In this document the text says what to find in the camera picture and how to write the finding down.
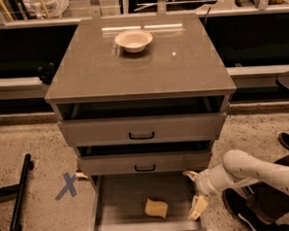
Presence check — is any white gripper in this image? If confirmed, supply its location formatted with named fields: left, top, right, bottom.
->
left=182, top=167, right=227, bottom=221

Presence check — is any yellow sponge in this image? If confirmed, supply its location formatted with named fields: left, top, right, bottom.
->
left=144, top=199, right=168, bottom=219

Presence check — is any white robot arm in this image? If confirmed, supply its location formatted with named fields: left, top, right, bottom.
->
left=182, top=149, right=289, bottom=221

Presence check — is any grey bottom drawer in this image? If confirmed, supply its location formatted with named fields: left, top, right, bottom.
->
left=90, top=172, right=208, bottom=231

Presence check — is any grey drawer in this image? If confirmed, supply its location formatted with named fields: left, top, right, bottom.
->
left=55, top=96, right=229, bottom=147
left=90, top=172, right=208, bottom=231
left=77, top=141, right=210, bottom=175

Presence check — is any grey drawer cabinet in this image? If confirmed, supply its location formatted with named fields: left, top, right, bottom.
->
left=41, top=11, right=244, bottom=231

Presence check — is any grey middle drawer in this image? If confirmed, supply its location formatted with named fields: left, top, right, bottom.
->
left=77, top=141, right=210, bottom=175

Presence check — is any grey top drawer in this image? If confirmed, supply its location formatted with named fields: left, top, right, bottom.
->
left=55, top=96, right=229, bottom=147

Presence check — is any black sneaker near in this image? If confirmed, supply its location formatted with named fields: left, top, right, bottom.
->
left=222, top=188, right=277, bottom=231

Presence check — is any brown trouser leg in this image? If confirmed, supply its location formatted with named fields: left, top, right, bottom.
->
left=246, top=155, right=289, bottom=222

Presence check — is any blue tape cross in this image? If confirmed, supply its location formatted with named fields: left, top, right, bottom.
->
left=54, top=172, right=77, bottom=201

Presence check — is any white paper bowl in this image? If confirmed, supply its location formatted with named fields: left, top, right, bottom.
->
left=114, top=29, right=153, bottom=53

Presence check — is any black stand leg left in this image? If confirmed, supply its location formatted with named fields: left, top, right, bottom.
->
left=0, top=153, right=34, bottom=231

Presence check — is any black clamp knob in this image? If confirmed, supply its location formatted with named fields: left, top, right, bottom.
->
left=37, top=63, right=55, bottom=84

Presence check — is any clear plastic bag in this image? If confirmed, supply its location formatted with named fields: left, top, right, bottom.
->
left=23, top=0, right=69, bottom=19

